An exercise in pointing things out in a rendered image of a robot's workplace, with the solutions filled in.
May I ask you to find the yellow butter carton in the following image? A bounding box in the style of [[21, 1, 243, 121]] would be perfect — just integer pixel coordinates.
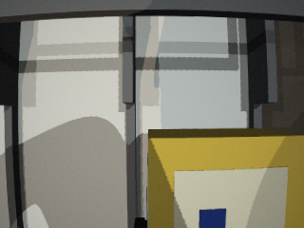
[[146, 128, 304, 228]]

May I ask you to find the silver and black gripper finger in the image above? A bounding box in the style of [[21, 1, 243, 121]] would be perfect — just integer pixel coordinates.
[[134, 218, 147, 228]]

